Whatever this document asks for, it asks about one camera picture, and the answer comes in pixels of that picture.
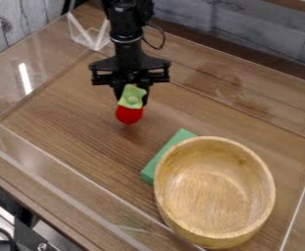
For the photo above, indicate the red felt fruit green leaves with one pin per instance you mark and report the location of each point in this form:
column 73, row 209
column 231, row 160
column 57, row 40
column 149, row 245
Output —
column 131, row 107

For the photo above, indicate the clear acrylic tray wall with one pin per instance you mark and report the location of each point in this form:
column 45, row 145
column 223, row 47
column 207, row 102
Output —
column 72, row 161

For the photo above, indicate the green foam block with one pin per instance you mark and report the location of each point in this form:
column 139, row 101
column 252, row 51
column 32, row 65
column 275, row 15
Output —
column 182, row 135

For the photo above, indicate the black metal mount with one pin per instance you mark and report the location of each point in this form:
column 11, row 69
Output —
column 29, row 240

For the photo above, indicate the round wooden bowl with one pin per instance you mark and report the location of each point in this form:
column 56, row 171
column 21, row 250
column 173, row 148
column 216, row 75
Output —
column 215, row 191

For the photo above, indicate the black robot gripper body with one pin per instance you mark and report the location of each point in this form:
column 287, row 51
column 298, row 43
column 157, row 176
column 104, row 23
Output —
column 148, row 71

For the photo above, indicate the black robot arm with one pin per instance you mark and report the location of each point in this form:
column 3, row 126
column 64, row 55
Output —
column 129, row 16

